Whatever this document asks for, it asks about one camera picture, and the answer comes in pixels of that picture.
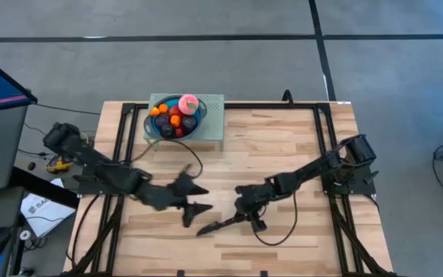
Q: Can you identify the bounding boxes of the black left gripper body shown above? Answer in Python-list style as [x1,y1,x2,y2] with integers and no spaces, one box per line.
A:
[136,180,192,212]

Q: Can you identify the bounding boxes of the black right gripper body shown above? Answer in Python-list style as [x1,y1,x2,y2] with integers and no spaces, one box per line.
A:
[235,180,284,215]

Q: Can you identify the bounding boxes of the small dark purple fruit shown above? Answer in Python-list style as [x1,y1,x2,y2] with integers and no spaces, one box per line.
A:
[182,115,198,132]

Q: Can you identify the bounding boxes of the dark purple plum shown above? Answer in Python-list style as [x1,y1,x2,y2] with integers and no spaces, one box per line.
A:
[154,113,171,129]

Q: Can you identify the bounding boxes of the pink peach with green leaf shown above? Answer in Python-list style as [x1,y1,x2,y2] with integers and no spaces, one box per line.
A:
[178,93,200,116]

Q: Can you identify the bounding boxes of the pale green perforated metal shelf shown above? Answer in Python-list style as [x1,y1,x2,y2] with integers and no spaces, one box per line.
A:
[143,93,225,151]

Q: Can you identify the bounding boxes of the blue bowl with grey rim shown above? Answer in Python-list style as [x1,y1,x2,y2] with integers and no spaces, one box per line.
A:
[143,95,208,140]

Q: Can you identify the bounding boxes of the yellow tool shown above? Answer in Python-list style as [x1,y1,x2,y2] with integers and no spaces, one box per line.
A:
[46,160,72,172]

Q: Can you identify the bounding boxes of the white printed paper sheet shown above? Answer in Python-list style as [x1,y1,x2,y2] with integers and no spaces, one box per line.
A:
[20,192,76,238]

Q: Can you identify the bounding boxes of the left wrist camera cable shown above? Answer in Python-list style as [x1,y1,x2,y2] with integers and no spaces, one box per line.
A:
[128,138,204,180]

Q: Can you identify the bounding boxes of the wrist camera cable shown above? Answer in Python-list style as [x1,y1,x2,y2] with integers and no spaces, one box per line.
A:
[251,190,298,247]
[128,138,204,180]

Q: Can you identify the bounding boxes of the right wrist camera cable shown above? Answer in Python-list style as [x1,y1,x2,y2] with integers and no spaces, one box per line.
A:
[251,190,298,247]

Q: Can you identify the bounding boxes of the left arm base cable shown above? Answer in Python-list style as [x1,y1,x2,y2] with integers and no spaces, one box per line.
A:
[65,194,103,270]

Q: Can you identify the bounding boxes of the black aluminium table frame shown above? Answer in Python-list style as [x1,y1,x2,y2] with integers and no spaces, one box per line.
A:
[58,100,399,277]

